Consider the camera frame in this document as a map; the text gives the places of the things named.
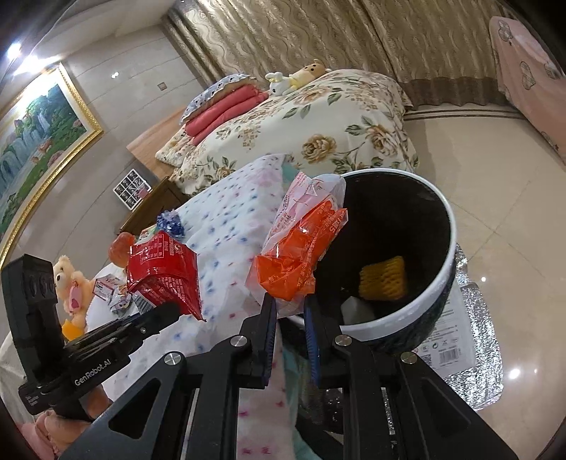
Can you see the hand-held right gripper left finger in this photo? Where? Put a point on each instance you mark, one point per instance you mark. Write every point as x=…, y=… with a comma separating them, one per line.
x=267, y=338

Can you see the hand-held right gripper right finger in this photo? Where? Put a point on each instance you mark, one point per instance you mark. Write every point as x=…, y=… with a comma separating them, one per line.
x=311, y=343

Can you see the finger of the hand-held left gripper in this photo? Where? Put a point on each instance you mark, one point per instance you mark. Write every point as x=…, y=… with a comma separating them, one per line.
x=146, y=323

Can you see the red snack packet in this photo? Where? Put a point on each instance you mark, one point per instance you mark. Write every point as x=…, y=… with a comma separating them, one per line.
x=163, y=265

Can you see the orange plastic snack packet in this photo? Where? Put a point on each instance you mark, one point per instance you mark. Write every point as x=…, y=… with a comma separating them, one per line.
x=292, y=261

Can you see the black bin with white rim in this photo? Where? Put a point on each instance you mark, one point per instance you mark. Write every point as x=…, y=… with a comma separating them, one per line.
x=398, y=221

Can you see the person's left hand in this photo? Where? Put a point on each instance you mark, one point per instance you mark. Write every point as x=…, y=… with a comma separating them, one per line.
x=66, y=432

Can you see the orange teddy bear plush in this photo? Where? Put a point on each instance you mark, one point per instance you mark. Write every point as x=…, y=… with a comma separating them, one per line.
x=70, y=287

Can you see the small white candy packets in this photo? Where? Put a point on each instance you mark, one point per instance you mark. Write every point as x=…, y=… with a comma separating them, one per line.
x=110, y=289

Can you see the orange round fruit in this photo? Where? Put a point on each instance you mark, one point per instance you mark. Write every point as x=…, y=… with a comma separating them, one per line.
x=120, y=248

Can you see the yellow foam fruit net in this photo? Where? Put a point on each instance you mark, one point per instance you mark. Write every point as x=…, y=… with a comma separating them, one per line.
x=384, y=278

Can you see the blue shiny wrapper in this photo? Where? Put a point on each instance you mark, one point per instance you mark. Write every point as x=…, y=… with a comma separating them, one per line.
x=170, y=224

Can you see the wooden nightstand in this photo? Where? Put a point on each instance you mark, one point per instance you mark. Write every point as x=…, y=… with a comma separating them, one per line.
x=150, y=210

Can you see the white flower-dotted blanket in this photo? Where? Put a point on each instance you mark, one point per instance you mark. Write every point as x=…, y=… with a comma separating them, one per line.
x=221, y=230

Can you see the silver foil bag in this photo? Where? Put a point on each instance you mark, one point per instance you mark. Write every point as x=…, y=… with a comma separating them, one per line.
x=464, y=345

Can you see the gold-framed landscape painting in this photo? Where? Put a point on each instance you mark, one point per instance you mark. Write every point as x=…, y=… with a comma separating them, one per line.
x=40, y=146

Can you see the wooden headboard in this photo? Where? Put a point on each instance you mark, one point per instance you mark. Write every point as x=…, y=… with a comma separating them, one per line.
x=146, y=150

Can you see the floral quilt bed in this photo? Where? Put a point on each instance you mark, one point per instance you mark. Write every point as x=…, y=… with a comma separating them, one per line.
x=309, y=128

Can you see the folded red quilt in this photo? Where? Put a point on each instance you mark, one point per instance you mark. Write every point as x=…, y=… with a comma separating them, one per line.
x=221, y=110

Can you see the blue-trimmed pillow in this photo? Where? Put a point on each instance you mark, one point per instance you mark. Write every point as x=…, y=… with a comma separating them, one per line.
x=208, y=95

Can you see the white rabbit plush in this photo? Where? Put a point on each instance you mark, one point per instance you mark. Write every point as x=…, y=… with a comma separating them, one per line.
x=279, y=84

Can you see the yellow bear plush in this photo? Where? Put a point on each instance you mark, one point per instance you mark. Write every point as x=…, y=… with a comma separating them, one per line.
x=307, y=73

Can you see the beige patterned curtain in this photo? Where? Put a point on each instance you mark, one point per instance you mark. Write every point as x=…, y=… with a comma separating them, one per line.
x=353, y=35

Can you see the white grid wall poster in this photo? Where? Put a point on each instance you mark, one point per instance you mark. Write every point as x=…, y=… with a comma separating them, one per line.
x=131, y=189

